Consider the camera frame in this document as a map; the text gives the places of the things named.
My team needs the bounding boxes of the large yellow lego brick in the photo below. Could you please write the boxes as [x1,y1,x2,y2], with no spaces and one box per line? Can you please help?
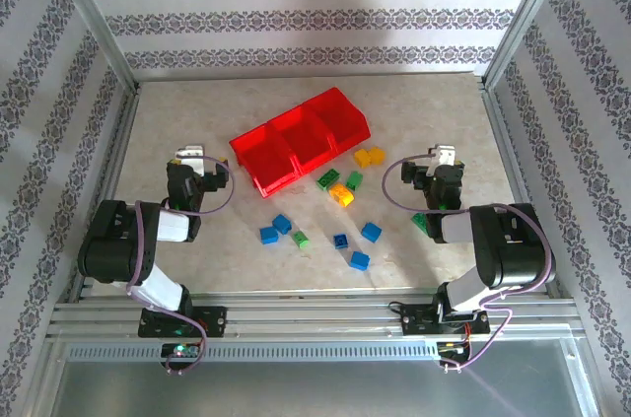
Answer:
[328,183,356,208]

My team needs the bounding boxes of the left controller board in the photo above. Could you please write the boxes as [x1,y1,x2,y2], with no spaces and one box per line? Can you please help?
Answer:
[161,342,203,359]

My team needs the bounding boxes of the grey metal sheet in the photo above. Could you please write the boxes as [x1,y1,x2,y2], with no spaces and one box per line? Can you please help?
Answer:
[46,337,600,417]

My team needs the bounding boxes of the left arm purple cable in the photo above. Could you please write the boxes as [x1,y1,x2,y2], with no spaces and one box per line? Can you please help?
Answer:
[125,155,237,374]

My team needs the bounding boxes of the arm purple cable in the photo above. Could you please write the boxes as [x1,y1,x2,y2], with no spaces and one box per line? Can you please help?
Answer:
[125,155,237,374]
[383,153,557,373]

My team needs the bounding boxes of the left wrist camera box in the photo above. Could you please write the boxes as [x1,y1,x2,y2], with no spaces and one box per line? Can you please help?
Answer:
[175,143,207,175]

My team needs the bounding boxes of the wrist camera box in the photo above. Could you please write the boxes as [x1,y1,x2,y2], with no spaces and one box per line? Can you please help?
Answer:
[426,143,457,176]
[175,143,207,175]

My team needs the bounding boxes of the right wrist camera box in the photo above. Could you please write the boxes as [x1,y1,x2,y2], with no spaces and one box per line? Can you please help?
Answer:
[426,143,457,176]

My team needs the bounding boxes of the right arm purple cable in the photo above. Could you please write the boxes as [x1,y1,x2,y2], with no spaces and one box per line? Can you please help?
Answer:
[383,153,557,373]

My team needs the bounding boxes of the aluminium side rail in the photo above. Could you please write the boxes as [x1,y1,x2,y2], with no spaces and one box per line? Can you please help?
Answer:
[71,86,142,300]
[478,81,561,299]

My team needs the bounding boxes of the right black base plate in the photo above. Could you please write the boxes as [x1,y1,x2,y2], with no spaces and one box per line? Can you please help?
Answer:
[401,302,490,338]

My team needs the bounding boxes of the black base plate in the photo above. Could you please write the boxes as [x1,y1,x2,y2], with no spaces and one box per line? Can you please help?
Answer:
[137,306,229,339]
[401,302,490,338]

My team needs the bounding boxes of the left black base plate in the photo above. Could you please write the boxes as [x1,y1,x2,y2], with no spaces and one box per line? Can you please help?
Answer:
[137,306,229,339]

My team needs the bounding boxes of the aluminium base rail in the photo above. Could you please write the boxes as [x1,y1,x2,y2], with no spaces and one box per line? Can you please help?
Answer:
[48,292,579,340]

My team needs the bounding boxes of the aluminium frame post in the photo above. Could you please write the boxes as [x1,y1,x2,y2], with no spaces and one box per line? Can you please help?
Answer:
[482,0,578,88]
[41,0,139,91]

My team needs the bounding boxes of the perforated metal cable tray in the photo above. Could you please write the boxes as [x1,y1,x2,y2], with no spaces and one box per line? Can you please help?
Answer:
[63,341,443,363]

